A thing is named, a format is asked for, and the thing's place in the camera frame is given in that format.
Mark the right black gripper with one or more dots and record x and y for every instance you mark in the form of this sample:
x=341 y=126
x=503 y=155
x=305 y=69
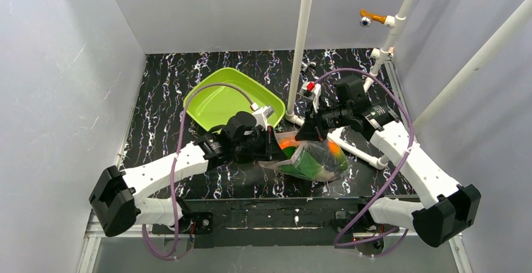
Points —
x=316 y=122

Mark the lime green plastic tray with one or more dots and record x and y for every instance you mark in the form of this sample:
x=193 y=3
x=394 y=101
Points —
x=215 y=105

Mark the small metal fitting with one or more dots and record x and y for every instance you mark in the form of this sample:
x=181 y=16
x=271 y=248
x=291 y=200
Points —
x=306 y=66

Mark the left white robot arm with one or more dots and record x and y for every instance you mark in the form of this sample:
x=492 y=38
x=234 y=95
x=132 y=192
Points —
x=122 y=198

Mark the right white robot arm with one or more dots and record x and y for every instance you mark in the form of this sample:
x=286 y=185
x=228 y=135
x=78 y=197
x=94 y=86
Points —
x=446 y=208

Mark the white PVC pipe frame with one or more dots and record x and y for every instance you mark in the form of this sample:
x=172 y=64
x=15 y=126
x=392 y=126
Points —
x=396 y=25

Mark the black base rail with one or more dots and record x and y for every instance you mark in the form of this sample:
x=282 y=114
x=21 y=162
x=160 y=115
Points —
x=266 y=222

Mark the clear zip top bag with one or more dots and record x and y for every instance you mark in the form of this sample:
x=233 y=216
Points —
x=273 y=164

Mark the orange fake fruit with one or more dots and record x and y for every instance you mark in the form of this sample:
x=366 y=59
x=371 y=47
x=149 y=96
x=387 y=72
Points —
x=288 y=141

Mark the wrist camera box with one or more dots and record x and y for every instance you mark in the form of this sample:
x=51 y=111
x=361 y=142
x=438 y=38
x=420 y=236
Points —
x=261 y=114
x=312 y=92

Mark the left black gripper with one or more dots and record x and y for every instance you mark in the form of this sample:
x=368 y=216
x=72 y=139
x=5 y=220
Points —
x=270 y=144

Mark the orange faucet handle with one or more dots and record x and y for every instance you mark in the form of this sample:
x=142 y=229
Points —
x=368 y=18

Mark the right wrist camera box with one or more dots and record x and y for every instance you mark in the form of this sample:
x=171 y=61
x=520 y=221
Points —
x=312 y=92

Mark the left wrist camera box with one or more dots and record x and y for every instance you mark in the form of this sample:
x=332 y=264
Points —
x=261 y=114

